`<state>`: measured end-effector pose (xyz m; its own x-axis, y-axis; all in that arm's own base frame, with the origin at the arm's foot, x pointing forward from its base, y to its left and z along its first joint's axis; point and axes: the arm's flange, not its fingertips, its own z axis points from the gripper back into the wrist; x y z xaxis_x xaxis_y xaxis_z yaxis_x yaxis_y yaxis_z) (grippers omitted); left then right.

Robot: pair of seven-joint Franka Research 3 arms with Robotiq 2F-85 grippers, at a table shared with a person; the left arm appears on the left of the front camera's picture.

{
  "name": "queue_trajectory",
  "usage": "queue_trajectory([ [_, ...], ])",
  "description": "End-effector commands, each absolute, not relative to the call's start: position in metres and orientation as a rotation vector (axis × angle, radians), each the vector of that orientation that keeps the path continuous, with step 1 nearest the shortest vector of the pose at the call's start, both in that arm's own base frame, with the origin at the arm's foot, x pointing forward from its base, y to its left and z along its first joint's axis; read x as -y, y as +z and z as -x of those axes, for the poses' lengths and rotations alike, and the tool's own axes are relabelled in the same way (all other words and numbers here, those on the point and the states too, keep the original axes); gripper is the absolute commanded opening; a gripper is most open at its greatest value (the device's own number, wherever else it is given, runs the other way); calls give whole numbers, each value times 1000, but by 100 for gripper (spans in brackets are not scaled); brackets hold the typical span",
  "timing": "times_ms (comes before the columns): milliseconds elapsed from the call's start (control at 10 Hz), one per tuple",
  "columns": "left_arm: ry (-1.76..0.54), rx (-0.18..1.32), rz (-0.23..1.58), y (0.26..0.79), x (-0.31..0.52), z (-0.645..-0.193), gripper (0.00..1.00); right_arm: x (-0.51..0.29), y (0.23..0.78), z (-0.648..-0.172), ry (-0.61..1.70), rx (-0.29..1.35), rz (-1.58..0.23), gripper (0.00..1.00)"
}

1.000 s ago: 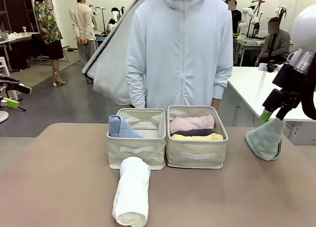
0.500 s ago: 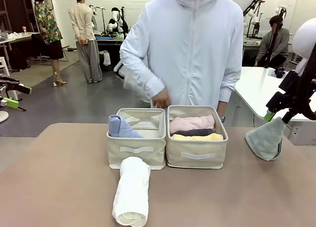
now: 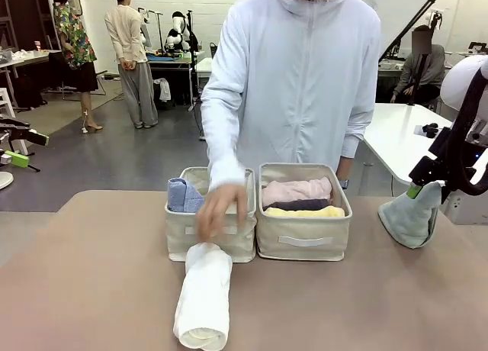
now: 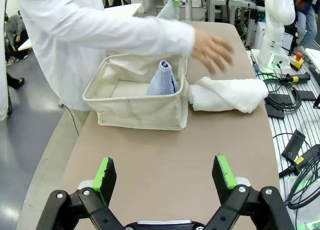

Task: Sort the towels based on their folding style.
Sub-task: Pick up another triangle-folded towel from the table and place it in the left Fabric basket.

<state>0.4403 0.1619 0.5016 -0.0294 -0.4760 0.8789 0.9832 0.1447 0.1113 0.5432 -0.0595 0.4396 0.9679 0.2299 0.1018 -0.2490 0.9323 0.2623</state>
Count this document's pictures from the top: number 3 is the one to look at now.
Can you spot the beige fabric storage basket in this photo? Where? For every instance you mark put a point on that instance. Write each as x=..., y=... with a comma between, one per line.
x=183, y=236
x=305, y=236

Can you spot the dark grey towel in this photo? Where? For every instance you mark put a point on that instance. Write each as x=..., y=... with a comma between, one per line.
x=301, y=205

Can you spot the pale green towel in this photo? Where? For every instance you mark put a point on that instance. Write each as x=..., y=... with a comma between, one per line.
x=411, y=221

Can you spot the large white table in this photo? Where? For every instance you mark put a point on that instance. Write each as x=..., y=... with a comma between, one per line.
x=396, y=129

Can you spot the blue towel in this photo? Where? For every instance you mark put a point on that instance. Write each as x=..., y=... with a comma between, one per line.
x=181, y=198

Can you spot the background white desk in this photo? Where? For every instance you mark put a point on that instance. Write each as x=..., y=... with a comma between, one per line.
x=171, y=63

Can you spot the person's right hand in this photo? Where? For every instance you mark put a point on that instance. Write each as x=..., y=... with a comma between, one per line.
x=221, y=210

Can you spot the wrist watch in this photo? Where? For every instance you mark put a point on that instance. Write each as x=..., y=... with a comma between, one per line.
x=345, y=184

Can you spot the person in white hooded jacket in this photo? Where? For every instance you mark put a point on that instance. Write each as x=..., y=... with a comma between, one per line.
x=297, y=80

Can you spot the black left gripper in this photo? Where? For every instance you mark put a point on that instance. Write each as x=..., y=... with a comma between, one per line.
x=13, y=126

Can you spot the seated person in grey sweater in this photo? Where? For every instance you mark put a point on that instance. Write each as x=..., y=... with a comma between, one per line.
x=423, y=72

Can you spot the person's left forearm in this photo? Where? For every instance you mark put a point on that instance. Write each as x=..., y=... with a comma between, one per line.
x=354, y=145

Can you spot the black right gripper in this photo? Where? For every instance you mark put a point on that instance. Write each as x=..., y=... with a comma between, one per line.
x=429, y=168

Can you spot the white hanging cloth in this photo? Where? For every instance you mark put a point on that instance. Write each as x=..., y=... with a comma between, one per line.
x=164, y=89

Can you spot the pink towel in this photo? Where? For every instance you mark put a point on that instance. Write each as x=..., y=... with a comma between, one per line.
x=293, y=190

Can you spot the person's right forearm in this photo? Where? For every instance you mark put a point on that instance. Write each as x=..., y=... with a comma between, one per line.
x=225, y=156

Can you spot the yellow towel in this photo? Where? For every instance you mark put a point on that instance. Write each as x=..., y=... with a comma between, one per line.
x=305, y=212

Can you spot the white round base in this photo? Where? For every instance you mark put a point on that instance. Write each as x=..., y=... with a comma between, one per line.
x=5, y=180

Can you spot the background table with clutter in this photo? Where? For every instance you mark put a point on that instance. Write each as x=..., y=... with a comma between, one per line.
x=19, y=57

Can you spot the small black device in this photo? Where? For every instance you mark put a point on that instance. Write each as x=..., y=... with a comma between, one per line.
x=430, y=129

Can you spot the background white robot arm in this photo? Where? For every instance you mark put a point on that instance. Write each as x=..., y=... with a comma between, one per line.
x=177, y=30

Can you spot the black camera stand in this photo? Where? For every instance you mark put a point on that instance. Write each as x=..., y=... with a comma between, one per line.
x=415, y=19

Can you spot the white rolled towel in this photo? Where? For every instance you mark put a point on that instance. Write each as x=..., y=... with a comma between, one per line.
x=204, y=290

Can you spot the woman in floral dress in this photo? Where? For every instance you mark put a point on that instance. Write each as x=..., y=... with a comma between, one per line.
x=74, y=42

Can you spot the man in beige sweater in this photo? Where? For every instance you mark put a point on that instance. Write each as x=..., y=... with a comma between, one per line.
x=129, y=42

